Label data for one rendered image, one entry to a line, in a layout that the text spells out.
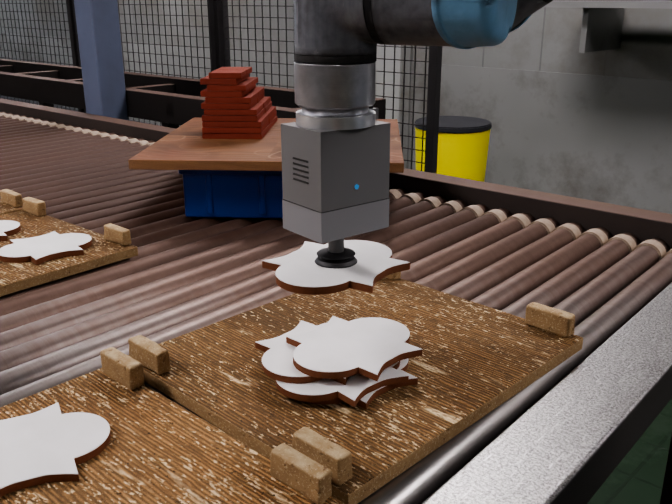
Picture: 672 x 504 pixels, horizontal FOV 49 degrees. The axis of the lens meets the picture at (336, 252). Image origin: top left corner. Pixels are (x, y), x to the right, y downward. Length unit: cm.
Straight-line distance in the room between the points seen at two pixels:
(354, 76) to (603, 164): 396
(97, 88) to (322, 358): 193
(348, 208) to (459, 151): 326
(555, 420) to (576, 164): 391
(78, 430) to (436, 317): 45
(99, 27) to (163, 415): 194
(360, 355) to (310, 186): 19
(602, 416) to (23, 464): 55
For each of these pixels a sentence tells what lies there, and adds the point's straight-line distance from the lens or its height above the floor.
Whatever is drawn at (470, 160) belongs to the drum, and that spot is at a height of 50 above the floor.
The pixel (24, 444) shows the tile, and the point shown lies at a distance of 73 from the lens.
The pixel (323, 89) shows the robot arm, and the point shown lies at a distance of 66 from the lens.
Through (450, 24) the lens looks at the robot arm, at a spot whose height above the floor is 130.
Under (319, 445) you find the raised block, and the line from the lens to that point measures 64.
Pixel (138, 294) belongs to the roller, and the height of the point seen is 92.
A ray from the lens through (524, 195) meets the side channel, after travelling 150.
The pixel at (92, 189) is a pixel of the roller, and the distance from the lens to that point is 173.
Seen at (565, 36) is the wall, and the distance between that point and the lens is 463.
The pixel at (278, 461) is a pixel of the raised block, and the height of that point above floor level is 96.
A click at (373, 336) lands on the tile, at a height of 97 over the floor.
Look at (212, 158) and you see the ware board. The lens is 137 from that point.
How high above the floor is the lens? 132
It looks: 19 degrees down
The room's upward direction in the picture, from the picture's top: straight up
